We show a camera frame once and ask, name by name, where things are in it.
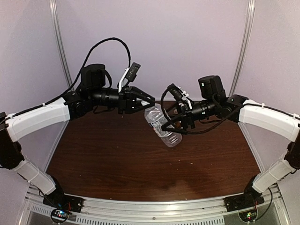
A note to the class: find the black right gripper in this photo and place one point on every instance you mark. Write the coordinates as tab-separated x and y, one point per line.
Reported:
185	116

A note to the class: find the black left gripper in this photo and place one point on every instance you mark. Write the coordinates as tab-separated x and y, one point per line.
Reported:
127	100

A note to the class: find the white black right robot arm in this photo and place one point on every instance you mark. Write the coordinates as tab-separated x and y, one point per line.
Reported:
195	118

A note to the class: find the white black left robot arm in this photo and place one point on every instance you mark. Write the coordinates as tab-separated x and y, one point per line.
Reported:
91	93

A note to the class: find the right circuit board with leds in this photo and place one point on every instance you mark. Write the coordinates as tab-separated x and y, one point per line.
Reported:
248	216

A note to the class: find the circuit board with leds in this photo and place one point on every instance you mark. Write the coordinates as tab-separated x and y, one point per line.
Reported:
59	216
248	216

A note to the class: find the left circuit board with leds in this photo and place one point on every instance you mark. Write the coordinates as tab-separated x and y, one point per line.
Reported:
59	216

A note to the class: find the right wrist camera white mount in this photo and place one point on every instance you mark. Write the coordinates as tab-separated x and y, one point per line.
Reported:
178	93

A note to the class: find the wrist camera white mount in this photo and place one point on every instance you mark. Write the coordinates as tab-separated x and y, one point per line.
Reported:
128	76
178	93

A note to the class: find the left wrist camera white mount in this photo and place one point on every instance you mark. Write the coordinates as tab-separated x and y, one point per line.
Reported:
128	76

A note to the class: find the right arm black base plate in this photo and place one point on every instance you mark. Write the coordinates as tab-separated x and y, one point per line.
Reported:
241	202

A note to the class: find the left aluminium corner post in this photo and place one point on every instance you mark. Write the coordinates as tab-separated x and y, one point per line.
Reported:
59	41

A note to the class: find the aluminium corner post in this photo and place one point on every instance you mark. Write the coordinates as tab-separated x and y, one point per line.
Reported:
59	41
244	44

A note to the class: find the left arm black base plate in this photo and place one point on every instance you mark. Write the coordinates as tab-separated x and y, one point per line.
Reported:
64	202

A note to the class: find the right aluminium corner post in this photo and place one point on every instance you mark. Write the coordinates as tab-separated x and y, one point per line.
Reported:
244	44

